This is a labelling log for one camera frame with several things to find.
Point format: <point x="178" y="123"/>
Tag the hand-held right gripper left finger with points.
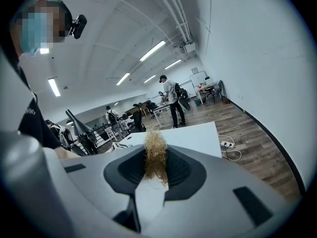
<point x="99" y="182"/>

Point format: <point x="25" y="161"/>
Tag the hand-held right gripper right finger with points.
<point x="210" y="195"/>

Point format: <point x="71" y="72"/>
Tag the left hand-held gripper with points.
<point x="121" y="147"/>

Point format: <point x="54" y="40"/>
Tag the yellow sponge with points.
<point x="156" y="155"/>

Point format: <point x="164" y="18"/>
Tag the person's left forearm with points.
<point x="68" y="154"/>

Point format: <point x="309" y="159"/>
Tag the black desk lamp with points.
<point x="79" y="126"/>

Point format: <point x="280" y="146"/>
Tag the black office chair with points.
<point x="151" y="108"/>

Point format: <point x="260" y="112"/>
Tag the white power strip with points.
<point x="227" y="144"/>

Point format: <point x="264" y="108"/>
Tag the dark-topped table with white legs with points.
<point x="161" y="108"/>

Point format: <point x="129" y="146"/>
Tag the grey oval device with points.
<point x="185" y="104"/>

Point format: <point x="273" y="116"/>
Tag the blue bin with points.
<point x="197" y="102"/>

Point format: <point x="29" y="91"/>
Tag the person's black shirt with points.
<point x="37" y="118"/>

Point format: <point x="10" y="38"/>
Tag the group of ceiling light strips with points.
<point x="151" y="51"/>

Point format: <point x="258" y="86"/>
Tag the whiteboard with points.
<point x="197" y="78"/>

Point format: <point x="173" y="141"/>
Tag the white desk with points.
<point x="205" y="86"/>

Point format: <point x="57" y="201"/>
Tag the white ceiling pipes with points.
<point x="182" y="26"/>

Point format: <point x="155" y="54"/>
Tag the blue face mask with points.
<point x="34" y="36"/>

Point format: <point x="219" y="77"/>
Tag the black head-mounted camera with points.
<point x="79" y="26"/>

